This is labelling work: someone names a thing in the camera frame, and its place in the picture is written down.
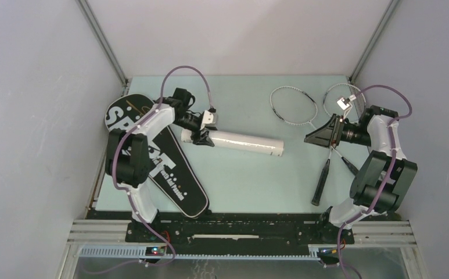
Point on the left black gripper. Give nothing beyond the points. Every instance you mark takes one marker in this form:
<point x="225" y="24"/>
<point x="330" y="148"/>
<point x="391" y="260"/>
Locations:
<point x="206" y="140"/>

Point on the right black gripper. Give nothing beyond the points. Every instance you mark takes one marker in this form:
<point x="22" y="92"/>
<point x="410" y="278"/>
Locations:
<point x="327" y="135"/>

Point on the white shuttlecock tube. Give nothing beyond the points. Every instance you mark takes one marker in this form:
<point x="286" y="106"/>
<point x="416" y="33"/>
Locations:
<point x="222" y="139"/>

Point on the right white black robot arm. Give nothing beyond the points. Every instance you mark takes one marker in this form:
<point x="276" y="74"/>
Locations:
<point x="383" y="180"/>

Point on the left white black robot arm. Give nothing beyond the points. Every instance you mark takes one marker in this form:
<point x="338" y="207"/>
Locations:
<point x="173" y="107"/>

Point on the left white badminton racket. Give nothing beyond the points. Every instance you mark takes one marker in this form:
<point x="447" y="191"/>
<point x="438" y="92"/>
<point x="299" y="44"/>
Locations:
<point x="295" y="107"/>

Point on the white badminton racket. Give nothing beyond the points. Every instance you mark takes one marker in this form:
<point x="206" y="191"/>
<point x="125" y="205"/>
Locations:
<point x="295" y="107"/>
<point x="332" y="94"/>

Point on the right white badminton racket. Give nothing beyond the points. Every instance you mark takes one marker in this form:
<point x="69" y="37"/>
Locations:
<point x="332" y="94"/>

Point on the black racket cover bag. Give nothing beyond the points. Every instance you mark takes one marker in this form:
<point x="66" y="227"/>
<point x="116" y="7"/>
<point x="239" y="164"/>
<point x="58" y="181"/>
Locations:
<point x="160" y="160"/>

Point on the right electronics board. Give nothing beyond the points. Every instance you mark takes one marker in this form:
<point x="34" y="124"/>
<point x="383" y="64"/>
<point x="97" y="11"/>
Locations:
<point x="328" y="257"/>

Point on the electronics board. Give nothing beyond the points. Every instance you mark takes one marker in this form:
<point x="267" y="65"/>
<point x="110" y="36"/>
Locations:
<point x="328" y="257"/>
<point x="155" y="251"/>

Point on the left electronics board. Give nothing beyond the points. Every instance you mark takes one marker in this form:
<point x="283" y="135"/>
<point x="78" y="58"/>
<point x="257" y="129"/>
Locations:
<point x="155" y="251"/>

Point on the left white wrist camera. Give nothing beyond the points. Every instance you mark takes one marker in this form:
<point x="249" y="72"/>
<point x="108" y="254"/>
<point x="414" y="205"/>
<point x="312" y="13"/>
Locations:
<point x="209" y="119"/>

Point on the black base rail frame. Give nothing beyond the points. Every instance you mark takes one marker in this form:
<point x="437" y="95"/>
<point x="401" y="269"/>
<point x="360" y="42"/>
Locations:
<point x="233" y="236"/>

